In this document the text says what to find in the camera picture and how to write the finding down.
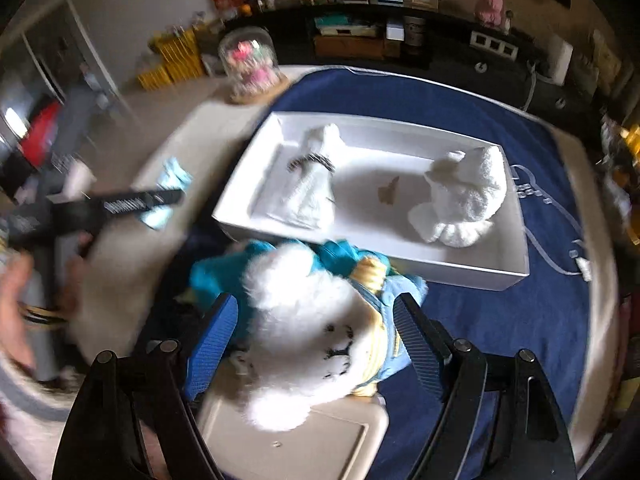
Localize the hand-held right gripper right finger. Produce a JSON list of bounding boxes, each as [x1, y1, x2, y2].
[[392, 292, 581, 480]]

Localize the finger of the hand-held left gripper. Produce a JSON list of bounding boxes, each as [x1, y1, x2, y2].
[[100, 187, 185, 217]]

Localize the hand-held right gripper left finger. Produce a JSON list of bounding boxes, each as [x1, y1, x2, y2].
[[52, 292, 240, 480]]

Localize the white plush doll teal clothes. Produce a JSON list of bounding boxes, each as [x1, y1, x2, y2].
[[182, 239, 430, 433]]

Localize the white rectangular box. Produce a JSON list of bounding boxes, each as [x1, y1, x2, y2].
[[212, 110, 531, 292]]

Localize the person's left forearm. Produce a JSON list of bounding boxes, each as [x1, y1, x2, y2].
[[0, 355, 86, 480]]

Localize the person's left hand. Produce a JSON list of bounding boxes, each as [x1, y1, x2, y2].
[[0, 252, 38, 373]]

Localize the light blue cloth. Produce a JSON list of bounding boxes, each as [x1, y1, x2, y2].
[[140, 156, 193, 231]]

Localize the navy whale printed mat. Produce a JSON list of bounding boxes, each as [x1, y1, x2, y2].
[[135, 65, 593, 480]]

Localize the red bag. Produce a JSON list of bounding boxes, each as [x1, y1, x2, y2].
[[20, 102, 63, 161]]

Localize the white towel folded animal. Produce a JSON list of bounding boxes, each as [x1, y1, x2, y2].
[[407, 147, 508, 248]]

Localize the small brown scrap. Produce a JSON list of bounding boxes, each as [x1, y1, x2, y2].
[[376, 176, 401, 207]]

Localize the stack of yellow boxes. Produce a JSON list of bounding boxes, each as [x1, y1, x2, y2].
[[137, 30, 211, 91]]

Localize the white rolled towel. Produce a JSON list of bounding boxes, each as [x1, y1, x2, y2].
[[267, 124, 337, 233]]

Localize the glass dome with flowers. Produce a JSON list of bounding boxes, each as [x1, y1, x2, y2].
[[217, 27, 291, 106]]

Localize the wooden box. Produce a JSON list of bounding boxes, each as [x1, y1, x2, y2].
[[314, 35, 386, 58]]

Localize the clear bag yellow contents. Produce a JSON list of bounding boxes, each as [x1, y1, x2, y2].
[[597, 112, 640, 246]]

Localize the teal flat box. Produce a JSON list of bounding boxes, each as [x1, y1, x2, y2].
[[314, 16, 381, 38]]

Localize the dark round tin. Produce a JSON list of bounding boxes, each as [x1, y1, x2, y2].
[[404, 16, 426, 56]]

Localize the white appliance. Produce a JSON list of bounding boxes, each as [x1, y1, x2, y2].
[[545, 40, 573, 86]]

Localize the pink plush toy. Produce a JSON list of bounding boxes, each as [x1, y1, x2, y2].
[[475, 0, 506, 28]]

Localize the tan cord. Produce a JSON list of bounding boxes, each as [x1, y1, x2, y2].
[[20, 305, 62, 327]]

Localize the black spiral hair tie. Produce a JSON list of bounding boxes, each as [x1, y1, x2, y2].
[[287, 154, 335, 173]]

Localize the white cable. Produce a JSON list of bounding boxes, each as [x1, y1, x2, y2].
[[520, 60, 540, 111]]

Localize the white triple photo frame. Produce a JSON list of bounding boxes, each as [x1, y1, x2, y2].
[[470, 31, 516, 58]]

